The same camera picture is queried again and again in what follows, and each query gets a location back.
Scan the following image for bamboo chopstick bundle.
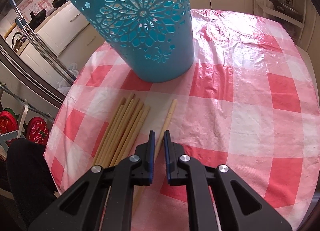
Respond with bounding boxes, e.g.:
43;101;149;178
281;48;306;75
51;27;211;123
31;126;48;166
97;93;139;168
92;97;126;166
108;101;150;166

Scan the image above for lone bamboo chopstick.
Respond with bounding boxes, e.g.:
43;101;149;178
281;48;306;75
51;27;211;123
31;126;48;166
132;99;177;214

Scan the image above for white kitchen base cabinets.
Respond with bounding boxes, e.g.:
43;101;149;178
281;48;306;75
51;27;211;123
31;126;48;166
17;2;105;86

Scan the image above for white kitchen trolley shelf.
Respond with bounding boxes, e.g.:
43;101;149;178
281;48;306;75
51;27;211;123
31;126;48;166
253;0;307;42

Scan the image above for pink checkered plastic tablecloth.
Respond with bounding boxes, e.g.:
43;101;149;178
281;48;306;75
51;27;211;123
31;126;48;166
44;10;319;229

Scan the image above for red round tin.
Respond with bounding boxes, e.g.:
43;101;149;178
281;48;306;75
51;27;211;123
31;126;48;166
25;117;49;146

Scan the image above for blue perforated plastic basket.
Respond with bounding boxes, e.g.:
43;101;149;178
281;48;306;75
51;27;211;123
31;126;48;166
68;0;194;83

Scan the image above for black wok on counter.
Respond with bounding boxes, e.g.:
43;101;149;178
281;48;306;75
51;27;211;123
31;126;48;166
28;9;47;30

